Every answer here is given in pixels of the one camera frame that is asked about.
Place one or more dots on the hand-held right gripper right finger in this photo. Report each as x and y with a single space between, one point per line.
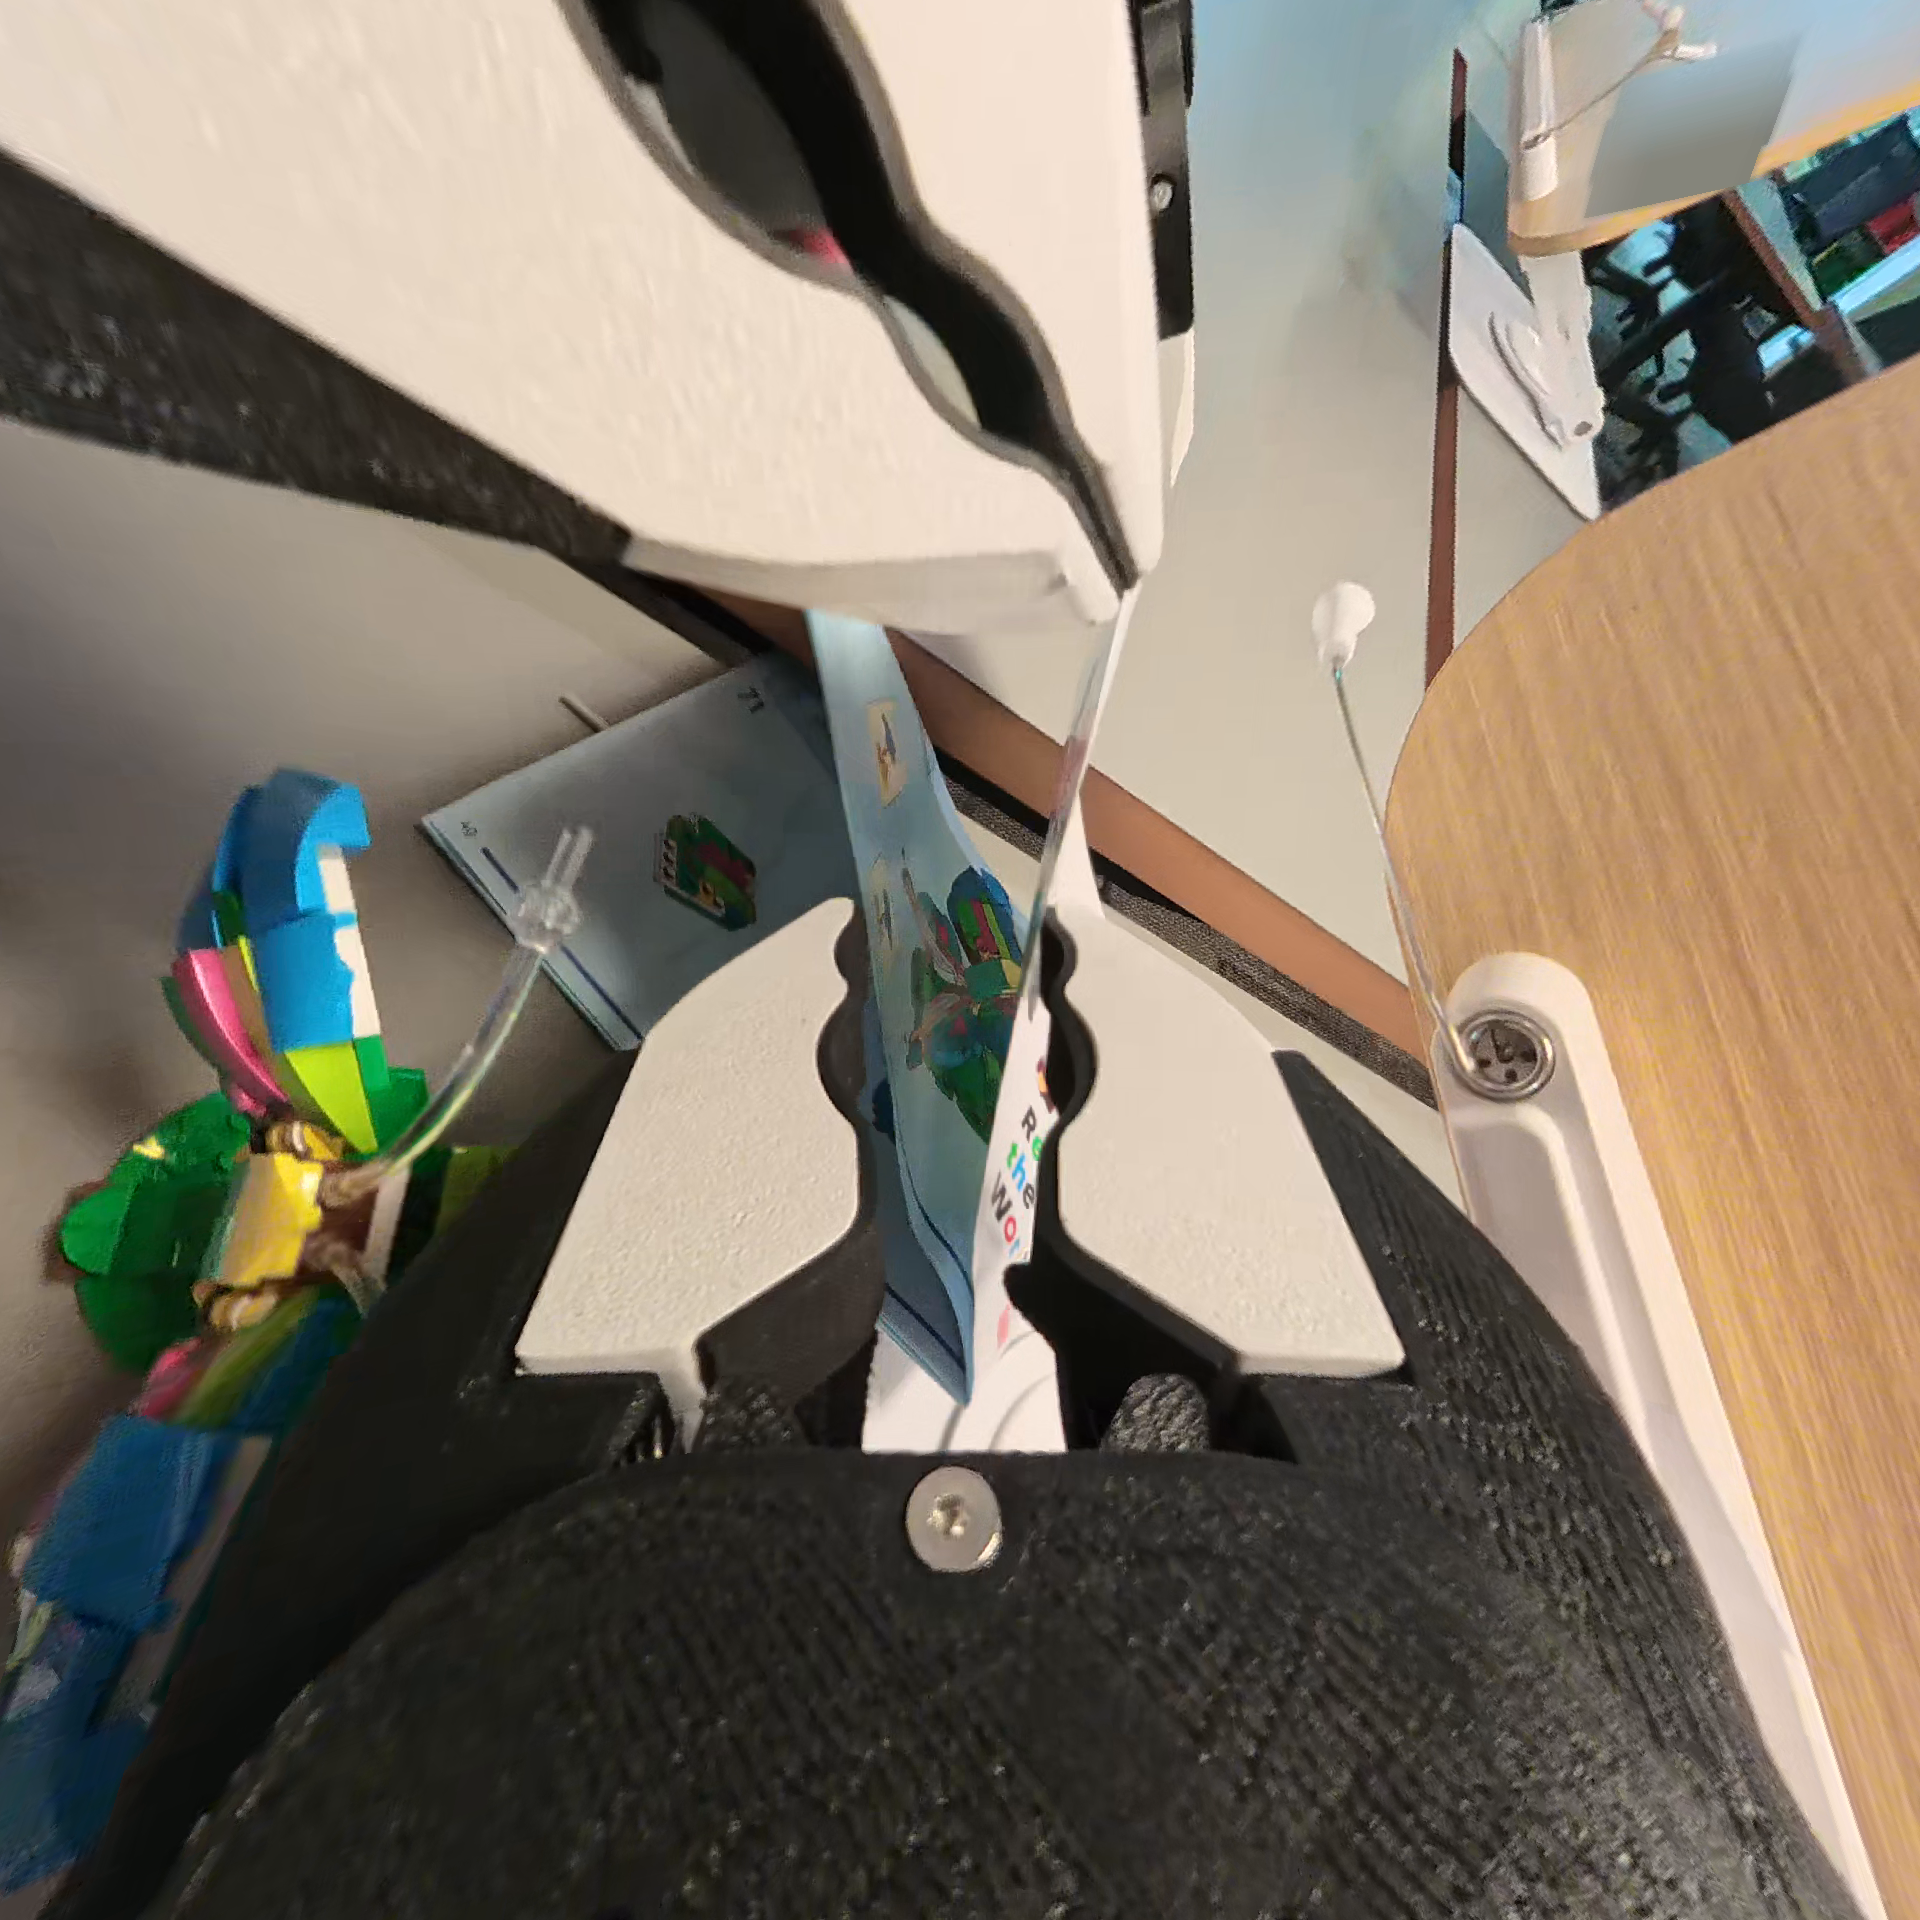
1215 1203

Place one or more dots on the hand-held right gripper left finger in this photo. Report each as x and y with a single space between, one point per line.
706 1156

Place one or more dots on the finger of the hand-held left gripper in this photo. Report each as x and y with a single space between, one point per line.
1035 196
452 300

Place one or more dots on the lego instruction booklet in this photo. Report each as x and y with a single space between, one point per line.
675 839

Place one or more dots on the colourful lego flower model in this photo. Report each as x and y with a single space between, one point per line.
301 960

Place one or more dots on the wooden board on white stand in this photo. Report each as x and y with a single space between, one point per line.
1681 1050
1515 360

